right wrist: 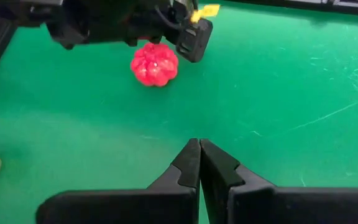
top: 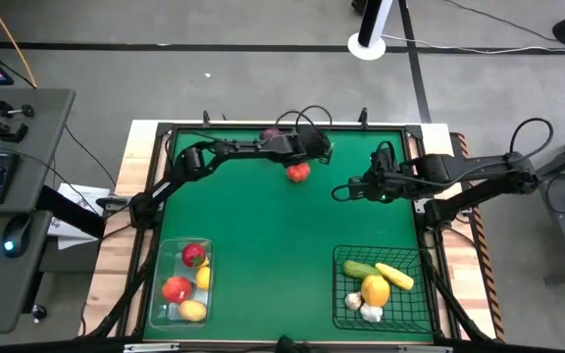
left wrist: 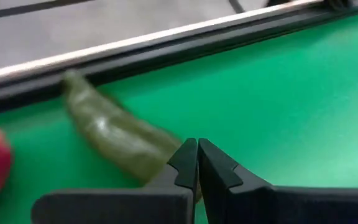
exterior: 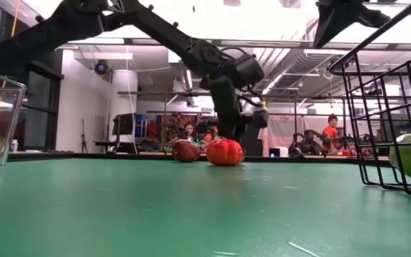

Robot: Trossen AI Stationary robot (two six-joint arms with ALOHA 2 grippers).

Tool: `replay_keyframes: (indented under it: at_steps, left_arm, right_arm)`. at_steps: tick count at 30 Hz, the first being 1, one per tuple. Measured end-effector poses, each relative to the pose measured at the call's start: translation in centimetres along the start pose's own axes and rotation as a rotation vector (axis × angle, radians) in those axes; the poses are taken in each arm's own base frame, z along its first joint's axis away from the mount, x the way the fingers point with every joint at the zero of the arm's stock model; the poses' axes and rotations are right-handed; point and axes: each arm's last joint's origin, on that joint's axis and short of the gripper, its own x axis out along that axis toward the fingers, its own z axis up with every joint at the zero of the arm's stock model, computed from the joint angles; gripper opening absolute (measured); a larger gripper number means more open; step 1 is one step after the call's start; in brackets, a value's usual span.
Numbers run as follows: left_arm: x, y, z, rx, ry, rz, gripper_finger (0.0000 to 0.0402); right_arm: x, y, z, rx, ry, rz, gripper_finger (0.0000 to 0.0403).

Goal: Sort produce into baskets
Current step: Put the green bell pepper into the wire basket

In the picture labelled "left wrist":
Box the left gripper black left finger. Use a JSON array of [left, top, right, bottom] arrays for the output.
[[30, 138, 199, 224]]

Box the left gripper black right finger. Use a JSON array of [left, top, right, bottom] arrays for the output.
[[198, 138, 358, 224]]

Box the dark olive green pepper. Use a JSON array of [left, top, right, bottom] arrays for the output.
[[61, 69, 183, 185]]

